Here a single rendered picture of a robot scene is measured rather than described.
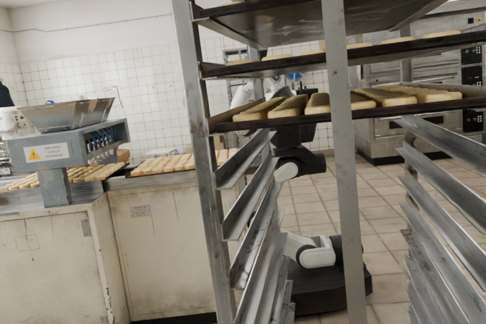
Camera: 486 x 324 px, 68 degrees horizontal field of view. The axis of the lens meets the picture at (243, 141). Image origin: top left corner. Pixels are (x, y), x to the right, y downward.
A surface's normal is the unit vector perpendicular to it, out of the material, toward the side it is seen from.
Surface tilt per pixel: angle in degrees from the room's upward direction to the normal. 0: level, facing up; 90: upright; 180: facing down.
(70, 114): 110
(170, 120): 90
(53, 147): 90
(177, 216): 90
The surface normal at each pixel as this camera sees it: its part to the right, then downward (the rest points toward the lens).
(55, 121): 0.05, 0.47
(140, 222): 0.00, 0.15
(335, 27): -0.21, 0.18
